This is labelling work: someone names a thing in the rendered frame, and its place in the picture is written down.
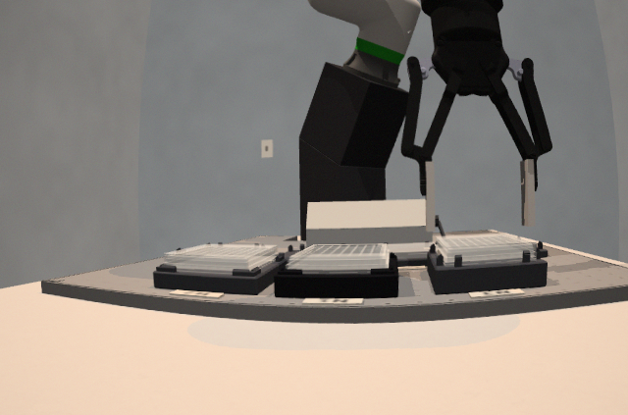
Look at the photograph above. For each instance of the white button panel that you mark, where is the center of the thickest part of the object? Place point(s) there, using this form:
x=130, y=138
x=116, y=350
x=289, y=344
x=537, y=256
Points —
x=367, y=222

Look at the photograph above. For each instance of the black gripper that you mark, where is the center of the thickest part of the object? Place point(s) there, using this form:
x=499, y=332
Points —
x=470, y=59

